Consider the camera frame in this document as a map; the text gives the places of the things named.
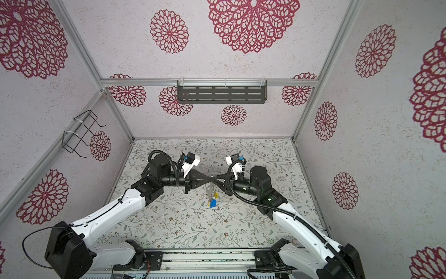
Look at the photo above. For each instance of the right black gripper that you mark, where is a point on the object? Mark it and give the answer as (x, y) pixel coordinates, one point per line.
(227, 190)

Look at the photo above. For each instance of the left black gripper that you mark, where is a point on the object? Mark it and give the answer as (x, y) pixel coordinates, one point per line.
(191, 180)

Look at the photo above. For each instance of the blue key tag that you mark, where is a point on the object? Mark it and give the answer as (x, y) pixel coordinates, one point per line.
(213, 203)

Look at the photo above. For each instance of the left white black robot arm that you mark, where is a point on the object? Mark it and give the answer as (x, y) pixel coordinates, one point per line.
(104, 216)

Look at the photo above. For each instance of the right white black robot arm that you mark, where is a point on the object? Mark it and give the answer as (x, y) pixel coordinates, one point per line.
(299, 219)

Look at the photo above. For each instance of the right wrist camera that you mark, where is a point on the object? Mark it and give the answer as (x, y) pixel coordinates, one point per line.
(238, 169)

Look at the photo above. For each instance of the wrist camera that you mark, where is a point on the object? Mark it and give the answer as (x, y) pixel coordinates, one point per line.
(190, 160)
(238, 169)

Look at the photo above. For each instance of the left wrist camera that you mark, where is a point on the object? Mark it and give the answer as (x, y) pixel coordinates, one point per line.
(190, 160)

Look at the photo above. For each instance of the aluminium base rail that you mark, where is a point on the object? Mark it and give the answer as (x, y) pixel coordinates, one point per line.
(190, 261)

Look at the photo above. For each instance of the dark metal wall shelf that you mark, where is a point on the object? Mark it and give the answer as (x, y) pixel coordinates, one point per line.
(222, 92)

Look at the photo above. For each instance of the black wire wall rack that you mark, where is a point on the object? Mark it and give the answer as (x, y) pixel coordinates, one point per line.
(73, 137)

